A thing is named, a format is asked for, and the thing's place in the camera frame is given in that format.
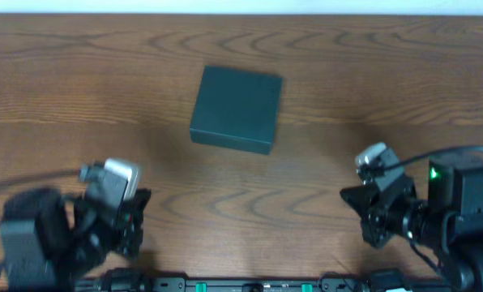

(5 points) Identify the dark green box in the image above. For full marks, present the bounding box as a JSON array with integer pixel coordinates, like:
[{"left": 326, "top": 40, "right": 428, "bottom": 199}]
[{"left": 190, "top": 66, "right": 283, "bottom": 155}]

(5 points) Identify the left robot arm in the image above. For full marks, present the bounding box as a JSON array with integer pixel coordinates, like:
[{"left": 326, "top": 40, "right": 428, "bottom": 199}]
[{"left": 0, "top": 187, "right": 152, "bottom": 291}]

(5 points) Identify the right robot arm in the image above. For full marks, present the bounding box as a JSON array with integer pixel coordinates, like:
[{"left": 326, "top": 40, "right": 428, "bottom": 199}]
[{"left": 340, "top": 153, "right": 483, "bottom": 291}]

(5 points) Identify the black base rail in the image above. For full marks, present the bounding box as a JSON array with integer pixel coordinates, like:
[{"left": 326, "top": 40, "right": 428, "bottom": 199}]
[{"left": 72, "top": 268, "right": 453, "bottom": 292}]

